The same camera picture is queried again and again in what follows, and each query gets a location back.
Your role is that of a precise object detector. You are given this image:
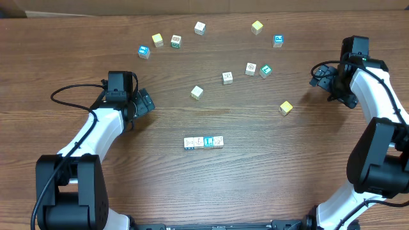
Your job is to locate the yellow top block far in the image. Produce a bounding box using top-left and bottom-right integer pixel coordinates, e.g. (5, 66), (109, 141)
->
(251, 20), (263, 35)

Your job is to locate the plain wood block S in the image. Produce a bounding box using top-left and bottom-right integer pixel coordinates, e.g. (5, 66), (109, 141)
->
(190, 86), (204, 100)

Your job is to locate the wood block green J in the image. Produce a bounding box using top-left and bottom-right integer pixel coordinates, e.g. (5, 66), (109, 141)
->
(194, 22), (206, 36)

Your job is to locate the red U block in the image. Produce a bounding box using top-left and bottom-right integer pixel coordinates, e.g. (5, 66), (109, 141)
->
(183, 137), (194, 150)

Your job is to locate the brown engraved wood block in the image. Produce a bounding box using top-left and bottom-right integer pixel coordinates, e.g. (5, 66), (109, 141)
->
(213, 136), (224, 148)

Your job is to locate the yellow top block near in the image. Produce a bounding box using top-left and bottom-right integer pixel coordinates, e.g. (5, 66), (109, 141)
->
(279, 101), (293, 116)

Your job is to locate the yellow top block left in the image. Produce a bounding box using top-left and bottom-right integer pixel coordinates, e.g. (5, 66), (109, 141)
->
(152, 33), (164, 47)

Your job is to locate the blue T block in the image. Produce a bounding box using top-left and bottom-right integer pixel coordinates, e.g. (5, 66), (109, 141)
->
(194, 137), (204, 149)

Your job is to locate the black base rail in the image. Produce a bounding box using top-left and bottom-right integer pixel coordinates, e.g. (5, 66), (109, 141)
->
(130, 220), (322, 230)

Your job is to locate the green 7 block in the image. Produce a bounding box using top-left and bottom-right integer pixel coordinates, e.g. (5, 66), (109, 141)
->
(259, 64), (272, 79)

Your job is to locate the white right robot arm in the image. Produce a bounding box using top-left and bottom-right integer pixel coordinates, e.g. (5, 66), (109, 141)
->
(272, 36), (408, 229)

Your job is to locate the wood block red side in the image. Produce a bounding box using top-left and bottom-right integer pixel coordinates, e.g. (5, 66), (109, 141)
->
(245, 63), (256, 76)

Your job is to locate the yellow block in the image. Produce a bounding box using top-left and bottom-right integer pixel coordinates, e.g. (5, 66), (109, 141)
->
(251, 20), (263, 35)
(279, 101), (293, 116)
(152, 33), (164, 47)

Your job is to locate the blue top block left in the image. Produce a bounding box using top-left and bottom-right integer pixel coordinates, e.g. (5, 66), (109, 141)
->
(137, 45), (151, 59)

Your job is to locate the blue L block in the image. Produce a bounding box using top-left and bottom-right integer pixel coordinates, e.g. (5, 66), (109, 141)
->
(203, 137), (214, 149)

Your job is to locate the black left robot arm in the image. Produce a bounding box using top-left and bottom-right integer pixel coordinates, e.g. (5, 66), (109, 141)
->
(30, 71), (155, 230)

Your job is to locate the green B block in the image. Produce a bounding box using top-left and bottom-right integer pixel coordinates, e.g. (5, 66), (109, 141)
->
(171, 34), (181, 49)

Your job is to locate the blue P block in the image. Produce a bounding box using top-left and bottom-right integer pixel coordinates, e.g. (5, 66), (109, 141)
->
(272, 34), (284, 48)

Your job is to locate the plain wood block R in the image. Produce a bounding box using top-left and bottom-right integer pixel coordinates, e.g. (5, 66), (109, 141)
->
(222, 72), (233, 85)

